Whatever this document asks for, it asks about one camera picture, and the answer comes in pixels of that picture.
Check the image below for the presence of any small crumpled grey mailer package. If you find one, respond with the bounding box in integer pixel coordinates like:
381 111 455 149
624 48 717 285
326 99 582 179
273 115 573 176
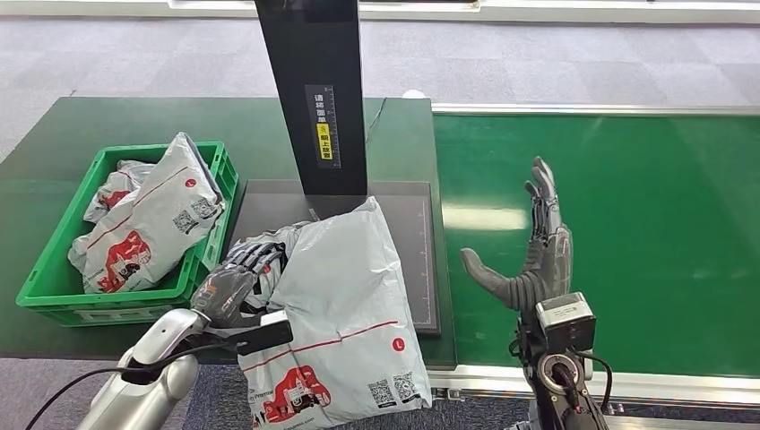
82 159 156 224

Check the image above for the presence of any black inbound scanner machine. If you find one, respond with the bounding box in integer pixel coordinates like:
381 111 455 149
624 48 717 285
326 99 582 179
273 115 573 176
228 0 443 338

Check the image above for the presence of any grey poly mailer package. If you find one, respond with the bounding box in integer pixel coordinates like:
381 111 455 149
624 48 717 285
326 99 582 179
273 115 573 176
228 196 434 430

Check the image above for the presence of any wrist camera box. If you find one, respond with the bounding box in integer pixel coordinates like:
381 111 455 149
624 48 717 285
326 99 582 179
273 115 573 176
228 311 295 357
534 291 597 356

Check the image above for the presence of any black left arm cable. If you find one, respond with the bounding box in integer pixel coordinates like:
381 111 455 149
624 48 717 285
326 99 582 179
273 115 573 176
23 340 240 430

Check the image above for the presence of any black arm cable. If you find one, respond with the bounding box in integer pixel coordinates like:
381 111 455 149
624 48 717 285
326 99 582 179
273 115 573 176
23 340 240 430
576 351 615 415

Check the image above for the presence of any green conveyor belt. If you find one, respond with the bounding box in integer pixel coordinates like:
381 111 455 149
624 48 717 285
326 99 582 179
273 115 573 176
432 113 760 379

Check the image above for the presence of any yellow and black column label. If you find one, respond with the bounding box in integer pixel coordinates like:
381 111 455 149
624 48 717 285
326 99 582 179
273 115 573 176
304 83 343 171

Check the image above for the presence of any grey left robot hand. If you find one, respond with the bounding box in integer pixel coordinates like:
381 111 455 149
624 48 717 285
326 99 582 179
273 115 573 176
189 241 288 331

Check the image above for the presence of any large grey mailer package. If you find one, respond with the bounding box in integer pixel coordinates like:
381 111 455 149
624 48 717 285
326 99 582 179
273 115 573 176
67 131 226 296

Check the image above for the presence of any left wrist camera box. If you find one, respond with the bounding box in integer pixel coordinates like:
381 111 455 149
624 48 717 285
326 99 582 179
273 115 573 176
228 311 295 357

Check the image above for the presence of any green plastic crate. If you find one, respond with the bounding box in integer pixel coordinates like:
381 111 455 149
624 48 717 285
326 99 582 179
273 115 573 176
15 140 240 329

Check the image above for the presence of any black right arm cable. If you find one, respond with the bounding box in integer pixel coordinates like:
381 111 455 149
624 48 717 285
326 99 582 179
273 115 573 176
576 351 615 415

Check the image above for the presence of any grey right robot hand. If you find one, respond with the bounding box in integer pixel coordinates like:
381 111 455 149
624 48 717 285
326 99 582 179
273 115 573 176
459 156 575 314

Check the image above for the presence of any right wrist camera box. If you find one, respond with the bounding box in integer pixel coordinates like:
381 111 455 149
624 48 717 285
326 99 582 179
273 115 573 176
534 291 597 356

